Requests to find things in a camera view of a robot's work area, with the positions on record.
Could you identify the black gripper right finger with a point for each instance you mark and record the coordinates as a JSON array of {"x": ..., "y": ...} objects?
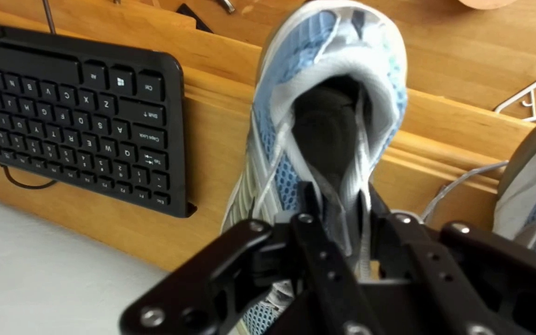
[{"x": 465, "y": 271}]

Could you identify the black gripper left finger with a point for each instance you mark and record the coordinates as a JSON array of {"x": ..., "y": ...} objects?
[{"x": 218, "y": 271}]

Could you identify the blue grey sneaker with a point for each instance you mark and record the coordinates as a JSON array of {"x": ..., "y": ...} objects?
[
  {"x": 534, "y": 186},
  {"x": 330, "y": 37}
]

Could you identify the wooden roll-top desk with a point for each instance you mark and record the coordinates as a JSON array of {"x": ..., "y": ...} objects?
[{"x": 218, "y": 122}]

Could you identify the black computer keyboard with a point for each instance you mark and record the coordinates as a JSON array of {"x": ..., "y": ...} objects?
[{"x": 75, "y": 111}]

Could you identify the metal spoon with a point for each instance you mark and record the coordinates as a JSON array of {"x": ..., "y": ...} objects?
[{"x": 227, "y": 3}]

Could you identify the orange tape roll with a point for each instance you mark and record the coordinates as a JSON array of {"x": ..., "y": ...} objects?
[{"x": 484, "y": 2}]

